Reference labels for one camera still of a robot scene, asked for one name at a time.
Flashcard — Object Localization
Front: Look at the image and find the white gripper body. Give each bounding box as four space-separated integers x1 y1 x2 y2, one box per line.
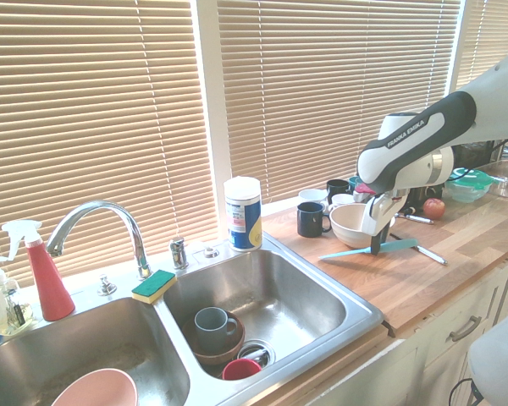
362 192 397 236

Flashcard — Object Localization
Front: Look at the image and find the teal spatula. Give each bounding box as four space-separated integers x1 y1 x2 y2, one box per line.
318 238 419 261

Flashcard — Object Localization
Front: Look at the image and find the stainless steel double sink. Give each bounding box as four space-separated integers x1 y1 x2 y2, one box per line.
0 234 385 406

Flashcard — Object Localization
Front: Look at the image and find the large cream bowl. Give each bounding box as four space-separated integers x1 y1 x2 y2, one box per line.
329 203 397 250

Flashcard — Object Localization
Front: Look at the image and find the silver utensil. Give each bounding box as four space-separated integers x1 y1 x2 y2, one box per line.
395 212 435 225

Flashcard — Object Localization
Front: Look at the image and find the white mug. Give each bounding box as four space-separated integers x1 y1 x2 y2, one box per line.
298 189 329 206
329 193 356 211

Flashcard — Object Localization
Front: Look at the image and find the black mug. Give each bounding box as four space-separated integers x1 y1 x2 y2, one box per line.
296 201 332 239
326 178 351 206

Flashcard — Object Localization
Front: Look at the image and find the red apple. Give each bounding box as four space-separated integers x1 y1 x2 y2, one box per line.
422 197 445 220

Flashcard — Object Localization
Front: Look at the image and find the green-lidded plastic container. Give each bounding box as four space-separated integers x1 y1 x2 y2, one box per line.
443 167 495 204

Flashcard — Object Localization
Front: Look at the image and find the cream kitchen cabinet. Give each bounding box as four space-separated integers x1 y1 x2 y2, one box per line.
279 249 508 406

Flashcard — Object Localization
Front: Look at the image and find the clear glass dish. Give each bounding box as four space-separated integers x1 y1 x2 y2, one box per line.
489 158 508 199

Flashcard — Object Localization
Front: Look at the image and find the disinfecting wipes canister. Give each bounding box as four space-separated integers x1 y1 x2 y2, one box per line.
223 176 263 253

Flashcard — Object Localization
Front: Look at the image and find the beige window blind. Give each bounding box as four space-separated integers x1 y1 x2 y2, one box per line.
455 0 508 92
215 0 462 204
0 0 219 288

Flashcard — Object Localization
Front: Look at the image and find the red mug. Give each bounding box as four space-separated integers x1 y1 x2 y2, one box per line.
222 358 263 381

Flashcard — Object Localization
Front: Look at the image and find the grey-blue mug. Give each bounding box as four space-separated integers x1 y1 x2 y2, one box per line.
194 307 240 353

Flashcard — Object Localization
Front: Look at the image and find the brown wooden bowl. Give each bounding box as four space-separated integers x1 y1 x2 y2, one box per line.
181 311 246 367

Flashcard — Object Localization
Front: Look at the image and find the chrome side sprayer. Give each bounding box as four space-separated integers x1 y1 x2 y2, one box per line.
169 237 191 271

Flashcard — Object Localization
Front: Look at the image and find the green yellow sponge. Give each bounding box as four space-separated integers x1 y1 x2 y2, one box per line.
130 269 178 305

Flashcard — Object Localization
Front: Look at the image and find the chrome faucet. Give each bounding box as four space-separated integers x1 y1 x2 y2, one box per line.
45 200 153 280

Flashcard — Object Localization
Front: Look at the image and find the chrome faucet knob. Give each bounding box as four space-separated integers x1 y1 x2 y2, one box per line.
97 273 118 296

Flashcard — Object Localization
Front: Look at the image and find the pink plastic bowl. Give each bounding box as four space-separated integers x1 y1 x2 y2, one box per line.
50 367 139 406

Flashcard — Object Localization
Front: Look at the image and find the red spray bottle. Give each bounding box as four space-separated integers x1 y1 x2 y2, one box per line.
1 219 76 322

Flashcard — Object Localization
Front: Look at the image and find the clear soap pump bottle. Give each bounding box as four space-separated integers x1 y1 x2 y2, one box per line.
0 255 36 337

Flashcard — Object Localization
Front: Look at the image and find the white-handled steel knife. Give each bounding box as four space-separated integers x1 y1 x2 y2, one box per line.
412 243 449 266

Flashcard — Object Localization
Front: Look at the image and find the metal drawer handle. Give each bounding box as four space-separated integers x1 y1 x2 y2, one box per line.
449 315 483 343

